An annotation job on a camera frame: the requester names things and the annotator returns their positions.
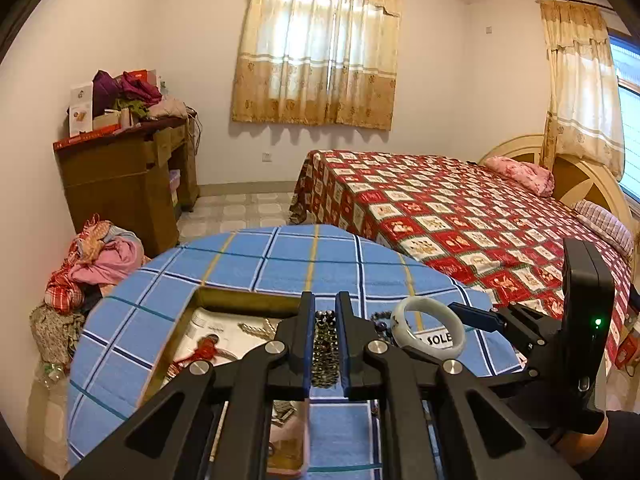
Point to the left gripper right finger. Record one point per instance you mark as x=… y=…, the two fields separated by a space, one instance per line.
x=437 y=419

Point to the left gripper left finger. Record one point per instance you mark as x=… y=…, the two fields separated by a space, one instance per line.
x=211 y=422

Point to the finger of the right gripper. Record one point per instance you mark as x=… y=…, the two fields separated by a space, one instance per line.
x=476 y=318

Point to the silver bangle with red tassel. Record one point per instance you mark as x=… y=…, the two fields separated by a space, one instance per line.
x=207 y=349

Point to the pale jade bangle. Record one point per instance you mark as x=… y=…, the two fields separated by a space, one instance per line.
x=426 y=325

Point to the person's right hand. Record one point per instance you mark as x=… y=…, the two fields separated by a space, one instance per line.
x=576 y=448

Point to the printed paper sheet in tin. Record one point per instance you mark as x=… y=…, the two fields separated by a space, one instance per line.
x=237 y=333

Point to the pink metal tin box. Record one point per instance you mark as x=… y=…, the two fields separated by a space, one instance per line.
x=288 y=452

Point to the red patchwork bedspread bed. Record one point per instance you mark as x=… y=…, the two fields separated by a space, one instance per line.
x=466 y=221

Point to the blue plaid tablecloth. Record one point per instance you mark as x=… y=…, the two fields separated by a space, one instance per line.
x=126 y=330

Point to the pink floral pillow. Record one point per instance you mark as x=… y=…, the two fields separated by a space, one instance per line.
x=536 y=179

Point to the purple striped pillow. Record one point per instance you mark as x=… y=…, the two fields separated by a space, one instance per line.
x=606 y=225

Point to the cream wooden headboard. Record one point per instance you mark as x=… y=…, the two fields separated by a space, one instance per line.
x=575 y=179

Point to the grey floral fabric bag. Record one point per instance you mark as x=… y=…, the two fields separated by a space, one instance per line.
x=56 y=335

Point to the pile of clothes on floor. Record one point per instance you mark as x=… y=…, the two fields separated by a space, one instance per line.
x=100 y=254

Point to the beige side window curtain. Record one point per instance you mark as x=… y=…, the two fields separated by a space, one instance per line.
x=584 y=118

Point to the brown wooden desk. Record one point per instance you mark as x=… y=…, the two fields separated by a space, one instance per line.
x=137 y=178

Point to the long red flat box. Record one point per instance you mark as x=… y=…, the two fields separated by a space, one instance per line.
x=85 y=137

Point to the beige patterned window curtain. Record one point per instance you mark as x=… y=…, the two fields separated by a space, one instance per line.
x=318 y=63

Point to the white product box on desk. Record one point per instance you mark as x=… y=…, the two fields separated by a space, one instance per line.
x=80 y=114

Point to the pile of clothes on desk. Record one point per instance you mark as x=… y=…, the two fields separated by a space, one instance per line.
x=143 y=99

